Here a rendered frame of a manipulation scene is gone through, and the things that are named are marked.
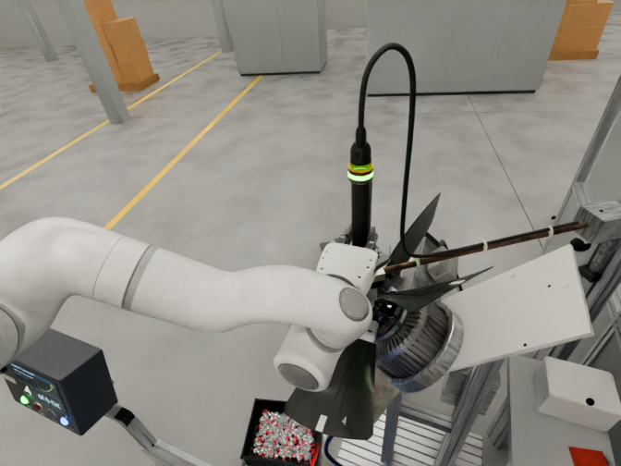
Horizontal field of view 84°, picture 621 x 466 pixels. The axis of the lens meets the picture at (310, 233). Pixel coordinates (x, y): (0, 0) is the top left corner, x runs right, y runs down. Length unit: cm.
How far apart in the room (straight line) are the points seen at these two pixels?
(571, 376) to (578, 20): 782
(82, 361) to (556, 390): 122
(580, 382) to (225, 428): 164
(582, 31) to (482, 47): 289
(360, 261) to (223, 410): 173
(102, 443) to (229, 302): 203
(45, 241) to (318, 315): 33
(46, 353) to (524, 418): 128
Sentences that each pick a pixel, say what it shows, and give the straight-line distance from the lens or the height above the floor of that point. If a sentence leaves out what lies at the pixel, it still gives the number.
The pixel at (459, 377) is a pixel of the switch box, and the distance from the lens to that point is 134.
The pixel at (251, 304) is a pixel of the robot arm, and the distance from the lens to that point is 44.
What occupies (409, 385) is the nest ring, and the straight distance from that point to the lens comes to 100.
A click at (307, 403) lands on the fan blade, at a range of 88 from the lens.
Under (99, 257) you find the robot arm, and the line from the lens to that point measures 49.
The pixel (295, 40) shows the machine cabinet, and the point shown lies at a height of 64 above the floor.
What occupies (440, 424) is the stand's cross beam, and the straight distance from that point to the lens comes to 151.
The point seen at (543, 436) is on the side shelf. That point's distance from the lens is 128.
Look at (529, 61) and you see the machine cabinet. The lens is 648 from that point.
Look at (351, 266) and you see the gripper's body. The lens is 61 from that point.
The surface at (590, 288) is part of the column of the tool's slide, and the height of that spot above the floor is 113.
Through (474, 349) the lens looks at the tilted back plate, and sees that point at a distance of 97.
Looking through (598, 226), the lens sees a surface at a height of 139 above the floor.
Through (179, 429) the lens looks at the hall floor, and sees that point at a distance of 228.
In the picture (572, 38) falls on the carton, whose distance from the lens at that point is 876.
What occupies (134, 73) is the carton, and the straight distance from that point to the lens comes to 871.
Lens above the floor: 194
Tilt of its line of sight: 39 degrees down
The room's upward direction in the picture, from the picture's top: 6 degrees counter-clockwise
